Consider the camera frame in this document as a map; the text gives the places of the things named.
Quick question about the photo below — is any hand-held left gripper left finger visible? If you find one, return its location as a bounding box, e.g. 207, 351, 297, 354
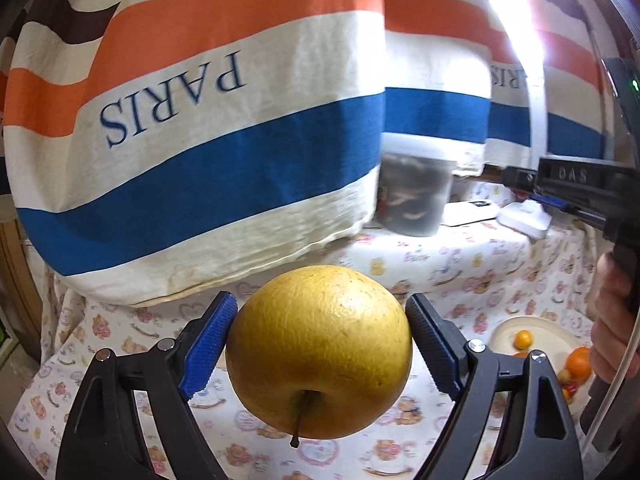
55, 290, 239, 480

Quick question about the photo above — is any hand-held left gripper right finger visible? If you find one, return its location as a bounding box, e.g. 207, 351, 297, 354
405, 293, 585, 480

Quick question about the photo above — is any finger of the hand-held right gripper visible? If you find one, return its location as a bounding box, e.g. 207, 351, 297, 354
530, 191, 608, 228
501, 165, 543, 192

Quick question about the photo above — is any cream round plate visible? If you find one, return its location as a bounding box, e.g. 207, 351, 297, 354
487, 316, 596, 401

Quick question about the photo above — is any yellow apple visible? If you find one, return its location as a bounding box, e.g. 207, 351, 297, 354
225, 265, 414, 448

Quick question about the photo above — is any orange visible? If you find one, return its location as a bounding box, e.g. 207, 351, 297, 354
566, 346, 594, 380

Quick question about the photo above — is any person's right hand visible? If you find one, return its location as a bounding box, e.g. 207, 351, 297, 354
589, 251, 640, 387

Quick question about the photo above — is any white desk lamp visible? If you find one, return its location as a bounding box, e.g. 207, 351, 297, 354
462, 0, 553, 241

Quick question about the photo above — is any white flat device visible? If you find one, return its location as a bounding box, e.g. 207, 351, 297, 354
442, 201, 501, 227

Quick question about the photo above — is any bear print cloth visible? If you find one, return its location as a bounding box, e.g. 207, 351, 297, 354
7, 180, 606, 480

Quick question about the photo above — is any clear lidded plastic container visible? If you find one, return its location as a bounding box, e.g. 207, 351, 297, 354
375, 132, 458, 237

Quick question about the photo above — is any striped blanket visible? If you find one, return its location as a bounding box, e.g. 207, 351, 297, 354
0, 0, 621, 308

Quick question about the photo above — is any brown wooden panel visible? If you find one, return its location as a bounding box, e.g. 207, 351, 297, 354
0, 217, 48, 366

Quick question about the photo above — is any white cable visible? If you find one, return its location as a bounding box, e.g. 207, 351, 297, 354
594, 332, 640, 456

